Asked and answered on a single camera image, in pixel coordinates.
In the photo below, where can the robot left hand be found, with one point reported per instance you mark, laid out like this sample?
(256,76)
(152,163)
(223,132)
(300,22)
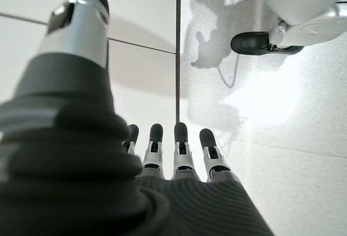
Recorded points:
(81,165)

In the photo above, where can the narrow white cabinet door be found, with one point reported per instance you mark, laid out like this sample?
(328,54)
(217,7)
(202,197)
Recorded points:
(141,8)

